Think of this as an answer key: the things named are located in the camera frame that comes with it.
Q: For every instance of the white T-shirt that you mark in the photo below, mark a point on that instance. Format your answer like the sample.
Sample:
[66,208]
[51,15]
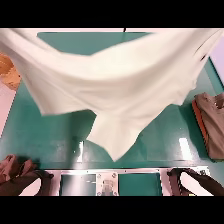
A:
[113,76]

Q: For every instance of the grey-brown garment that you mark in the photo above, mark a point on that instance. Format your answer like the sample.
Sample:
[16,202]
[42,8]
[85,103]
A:
[215,126]

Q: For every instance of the brown garment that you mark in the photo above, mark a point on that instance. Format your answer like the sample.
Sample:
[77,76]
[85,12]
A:
[12,166]

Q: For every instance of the silver frame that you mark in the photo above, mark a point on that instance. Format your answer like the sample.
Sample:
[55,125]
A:
[106,181]

